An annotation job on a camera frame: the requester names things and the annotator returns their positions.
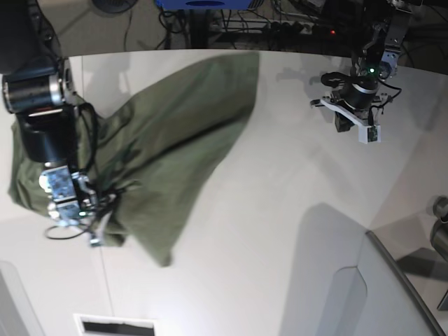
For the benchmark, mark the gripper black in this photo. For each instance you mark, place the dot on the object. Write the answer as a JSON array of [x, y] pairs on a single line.
[[108, 201], [357, 97]]

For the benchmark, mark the olive green t-shirt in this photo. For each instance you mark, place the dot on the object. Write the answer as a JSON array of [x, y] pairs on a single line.
[[161, 146]]

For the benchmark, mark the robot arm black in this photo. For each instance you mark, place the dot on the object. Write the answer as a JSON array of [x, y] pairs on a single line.
[[375, 39], [57, 130]]

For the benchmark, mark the black power strip red light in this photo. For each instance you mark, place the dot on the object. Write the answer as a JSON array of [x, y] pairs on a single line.
[[290, 28]]

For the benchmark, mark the grey metal stand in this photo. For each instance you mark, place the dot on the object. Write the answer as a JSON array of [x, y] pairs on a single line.
[[430, 263]]

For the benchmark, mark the white label with black strip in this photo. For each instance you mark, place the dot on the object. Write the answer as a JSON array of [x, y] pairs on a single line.
[[108, 325]]

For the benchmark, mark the black fan base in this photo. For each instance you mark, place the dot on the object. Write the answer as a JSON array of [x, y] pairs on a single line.
[[113, 7]]

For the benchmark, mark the blue box with oval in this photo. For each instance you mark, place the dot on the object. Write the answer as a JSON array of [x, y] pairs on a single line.
[[204, 4]]

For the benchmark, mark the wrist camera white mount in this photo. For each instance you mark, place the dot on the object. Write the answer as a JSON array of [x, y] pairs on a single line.
[[96, 235], [353, 119]]

